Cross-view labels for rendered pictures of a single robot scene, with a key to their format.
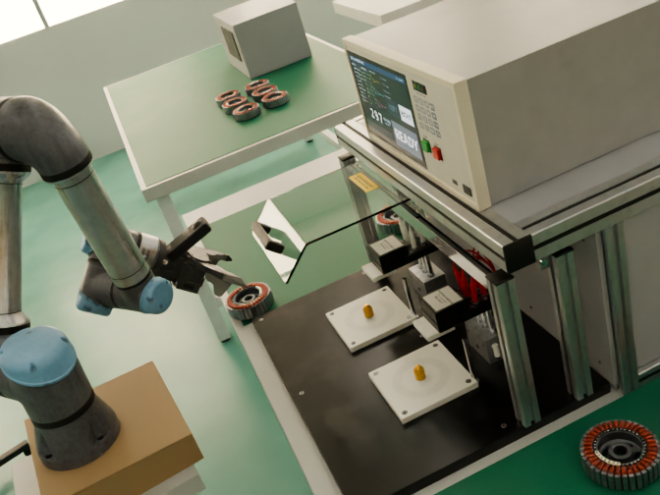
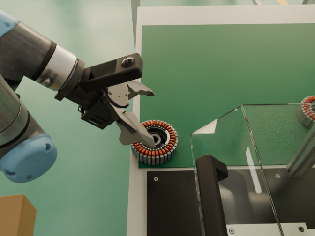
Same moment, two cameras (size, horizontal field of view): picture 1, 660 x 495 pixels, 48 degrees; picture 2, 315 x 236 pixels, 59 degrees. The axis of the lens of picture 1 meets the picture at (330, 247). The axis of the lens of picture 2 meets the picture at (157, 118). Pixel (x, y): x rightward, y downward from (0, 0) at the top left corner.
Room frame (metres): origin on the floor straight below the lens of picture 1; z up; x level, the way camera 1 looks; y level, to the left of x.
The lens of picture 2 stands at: (1.14, 0.14, 1.30)
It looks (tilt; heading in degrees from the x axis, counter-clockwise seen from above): 49 degrees down; 10
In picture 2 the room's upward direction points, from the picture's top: straight up
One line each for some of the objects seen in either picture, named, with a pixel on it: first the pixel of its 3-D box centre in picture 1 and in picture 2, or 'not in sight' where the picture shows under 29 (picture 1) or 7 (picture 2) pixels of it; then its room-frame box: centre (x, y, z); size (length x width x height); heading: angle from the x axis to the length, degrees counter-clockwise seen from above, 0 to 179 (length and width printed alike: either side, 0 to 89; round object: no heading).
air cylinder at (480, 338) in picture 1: (488, 337); not in sight; (1.08, -0.22, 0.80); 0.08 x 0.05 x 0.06; 12
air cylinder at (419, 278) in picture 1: (428, 281); not in sight; (1.32, -0.18, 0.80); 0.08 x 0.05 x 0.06; 12
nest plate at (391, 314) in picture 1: (370, 317); not in sight; (1.29, -0.03, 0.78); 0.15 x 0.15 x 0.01; 12
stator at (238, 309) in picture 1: (248, 301); (153, 141); (1.52, 0.22, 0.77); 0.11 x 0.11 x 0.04
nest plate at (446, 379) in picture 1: (421, 379); not in sight; (1.05, -0.08, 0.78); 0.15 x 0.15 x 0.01; 12
